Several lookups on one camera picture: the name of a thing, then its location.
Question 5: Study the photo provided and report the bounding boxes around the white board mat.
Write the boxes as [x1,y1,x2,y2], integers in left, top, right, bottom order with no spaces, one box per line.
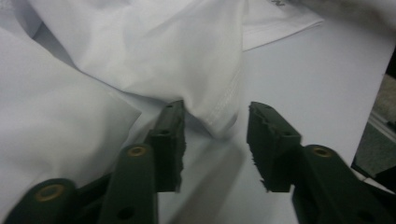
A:
[155,18,396,224]

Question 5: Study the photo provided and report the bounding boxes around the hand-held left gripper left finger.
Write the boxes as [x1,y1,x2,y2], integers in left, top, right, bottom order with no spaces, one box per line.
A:
[146,99,187,194]

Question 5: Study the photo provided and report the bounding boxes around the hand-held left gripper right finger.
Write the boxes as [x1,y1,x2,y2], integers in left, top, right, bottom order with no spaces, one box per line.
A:
[247,101,303,193]

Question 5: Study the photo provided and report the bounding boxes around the white shorts with black waistband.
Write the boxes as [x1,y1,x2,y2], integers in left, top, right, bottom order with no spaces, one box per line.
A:
[0,0,396,216]

